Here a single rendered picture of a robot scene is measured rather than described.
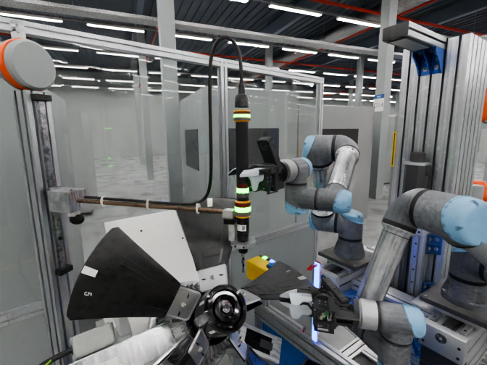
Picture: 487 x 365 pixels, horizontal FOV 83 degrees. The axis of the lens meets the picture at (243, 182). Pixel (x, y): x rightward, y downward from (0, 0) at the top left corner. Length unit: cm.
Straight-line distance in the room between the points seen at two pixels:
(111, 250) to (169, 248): 36
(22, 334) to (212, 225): 91
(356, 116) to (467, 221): 453
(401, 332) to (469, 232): 29
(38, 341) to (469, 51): 203
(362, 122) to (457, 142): 403
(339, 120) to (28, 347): 464
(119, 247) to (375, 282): 72
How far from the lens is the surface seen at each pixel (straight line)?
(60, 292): 127
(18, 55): 114
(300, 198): 95
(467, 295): 132
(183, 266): 107
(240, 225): 76
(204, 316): 76
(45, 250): 121
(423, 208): 88
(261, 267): 129
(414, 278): 150
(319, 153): 126
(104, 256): 76
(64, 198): 107
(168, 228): 110
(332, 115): 493
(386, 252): 95
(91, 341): 89
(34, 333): 150
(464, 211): 84
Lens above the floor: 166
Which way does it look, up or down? 10 degrees down
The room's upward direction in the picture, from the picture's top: 1 degrees counter-clockwise
